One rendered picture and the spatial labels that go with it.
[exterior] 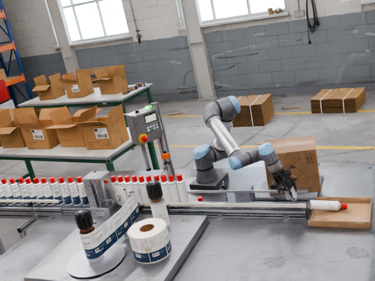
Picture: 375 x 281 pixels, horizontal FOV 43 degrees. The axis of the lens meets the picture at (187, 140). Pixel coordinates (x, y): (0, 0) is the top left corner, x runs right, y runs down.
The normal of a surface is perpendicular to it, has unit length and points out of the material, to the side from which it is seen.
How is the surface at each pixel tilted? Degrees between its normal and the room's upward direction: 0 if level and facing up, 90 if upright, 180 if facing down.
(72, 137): 90
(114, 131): 91
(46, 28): 90
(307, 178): 90
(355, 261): 0
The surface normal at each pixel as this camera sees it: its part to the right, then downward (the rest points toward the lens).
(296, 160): -0.19, 0.36
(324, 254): -0.20, -0.93
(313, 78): -0.49, 0.37
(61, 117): 0.77, -0.24
